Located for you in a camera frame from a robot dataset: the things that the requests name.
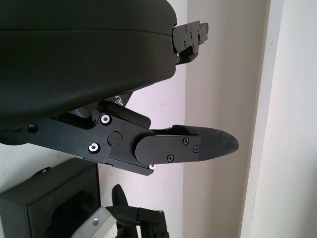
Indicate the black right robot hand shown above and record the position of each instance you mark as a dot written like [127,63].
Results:
[143,223]

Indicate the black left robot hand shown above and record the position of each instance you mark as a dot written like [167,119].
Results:
[86,54]

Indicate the black camera box base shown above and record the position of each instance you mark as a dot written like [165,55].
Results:
[49,198]

